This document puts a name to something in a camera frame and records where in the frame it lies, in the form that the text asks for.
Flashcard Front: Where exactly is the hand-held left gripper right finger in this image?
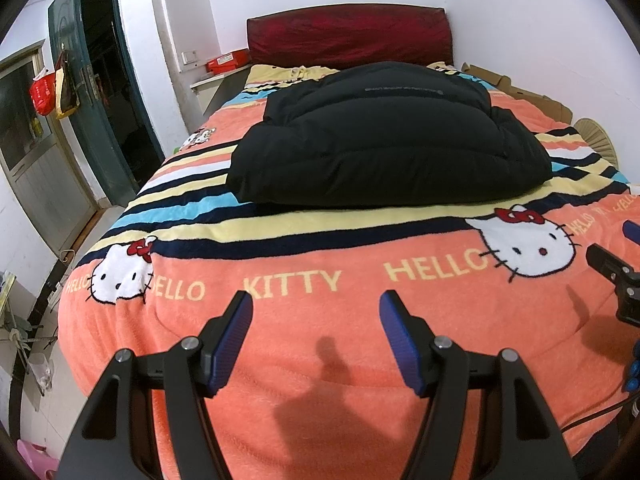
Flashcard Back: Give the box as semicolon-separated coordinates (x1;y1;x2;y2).
378;290;581;480

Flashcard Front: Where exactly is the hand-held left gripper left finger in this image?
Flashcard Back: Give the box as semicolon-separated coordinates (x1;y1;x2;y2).
57;290;255;480

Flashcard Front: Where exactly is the black puffer jacket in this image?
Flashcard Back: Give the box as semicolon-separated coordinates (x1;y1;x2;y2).
226;60;554;209

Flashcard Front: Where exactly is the person's right hand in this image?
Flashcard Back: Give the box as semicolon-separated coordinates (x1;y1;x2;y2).
620;339;640;394

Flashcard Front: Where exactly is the woven straw fan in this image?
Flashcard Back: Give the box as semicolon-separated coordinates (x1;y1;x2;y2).
572;117;621;167

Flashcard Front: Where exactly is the striped cartoon cat blanket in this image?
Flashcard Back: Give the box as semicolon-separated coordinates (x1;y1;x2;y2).
57;62;640;480

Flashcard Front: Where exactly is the brown cardboard sheet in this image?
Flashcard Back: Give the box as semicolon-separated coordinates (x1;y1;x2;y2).
460;62;574;124

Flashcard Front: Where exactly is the pink plastic stool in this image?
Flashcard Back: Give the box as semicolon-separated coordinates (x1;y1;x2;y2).
15;437;59;480

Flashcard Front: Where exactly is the grey nightstand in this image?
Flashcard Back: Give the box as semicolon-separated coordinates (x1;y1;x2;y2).
190;67;251;117

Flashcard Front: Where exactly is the grey framed glass door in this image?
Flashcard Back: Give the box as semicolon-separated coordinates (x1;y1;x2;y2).
0;42;97;252

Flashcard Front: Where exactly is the yellow pillow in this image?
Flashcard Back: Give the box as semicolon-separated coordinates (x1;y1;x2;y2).
247;62;342;86

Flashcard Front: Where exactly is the red box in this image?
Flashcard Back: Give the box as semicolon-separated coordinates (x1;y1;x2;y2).
206;49;250;75

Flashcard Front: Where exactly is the yellow bag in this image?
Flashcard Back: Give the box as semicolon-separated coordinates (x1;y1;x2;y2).
54;50;82;121

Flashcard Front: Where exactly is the red plastic bag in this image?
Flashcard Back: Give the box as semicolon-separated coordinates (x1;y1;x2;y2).
29;72;59;117

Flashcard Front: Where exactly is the dark red headboard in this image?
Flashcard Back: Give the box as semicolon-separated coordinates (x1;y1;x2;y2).
246;6;455;69

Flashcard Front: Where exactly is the green door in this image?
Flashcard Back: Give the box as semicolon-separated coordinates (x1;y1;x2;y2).
47;0;166;208

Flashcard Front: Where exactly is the black cable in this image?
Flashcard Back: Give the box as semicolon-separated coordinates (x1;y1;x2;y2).
560;394;640;434

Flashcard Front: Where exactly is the black curved metal rail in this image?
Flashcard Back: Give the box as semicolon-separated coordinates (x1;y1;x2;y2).
7;250;77;431

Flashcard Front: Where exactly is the metal door handle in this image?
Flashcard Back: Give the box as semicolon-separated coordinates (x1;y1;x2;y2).
80;65;102;99

